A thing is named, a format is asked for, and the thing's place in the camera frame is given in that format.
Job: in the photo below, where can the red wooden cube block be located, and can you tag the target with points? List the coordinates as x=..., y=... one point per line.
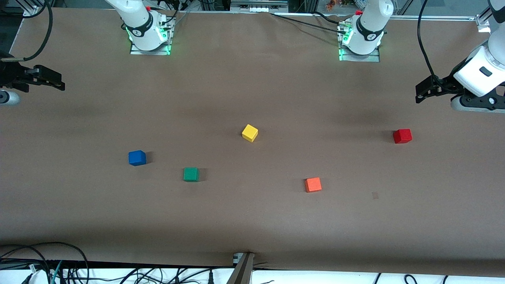
x=402, y=136

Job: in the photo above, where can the grey power strip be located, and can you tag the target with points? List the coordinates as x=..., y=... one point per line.
x=258, y=4

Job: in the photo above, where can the yellow wooden cube block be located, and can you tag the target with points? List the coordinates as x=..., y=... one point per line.
x=249, y=133

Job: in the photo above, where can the blue wooden cube block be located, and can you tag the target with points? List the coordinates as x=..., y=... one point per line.
x=137, y=158

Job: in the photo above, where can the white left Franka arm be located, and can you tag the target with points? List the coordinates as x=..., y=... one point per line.
x=369, y=27

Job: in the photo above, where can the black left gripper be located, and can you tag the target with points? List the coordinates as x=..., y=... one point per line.
x=446, y=85

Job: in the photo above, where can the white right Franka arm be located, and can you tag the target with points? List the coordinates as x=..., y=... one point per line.
x=138, y=23

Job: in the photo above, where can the orange wooden cube block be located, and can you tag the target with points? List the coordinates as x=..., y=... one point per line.
x=313, y=184

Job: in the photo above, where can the brown paper table cover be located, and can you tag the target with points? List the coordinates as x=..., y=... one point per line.
x=252, y=221

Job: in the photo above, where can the aluminium frame corner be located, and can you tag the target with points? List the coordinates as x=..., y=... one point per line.
x=482, y=21
x=33, y=8

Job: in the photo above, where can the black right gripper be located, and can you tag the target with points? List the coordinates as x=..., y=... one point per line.
x=8, y=75

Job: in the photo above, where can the green wooden cube block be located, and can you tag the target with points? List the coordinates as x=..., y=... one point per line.
x=191, y=174

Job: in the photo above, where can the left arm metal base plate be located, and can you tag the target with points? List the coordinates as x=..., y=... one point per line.
x=361, y=58

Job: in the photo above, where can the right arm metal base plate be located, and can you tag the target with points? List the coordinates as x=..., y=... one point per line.
x=150, y=52

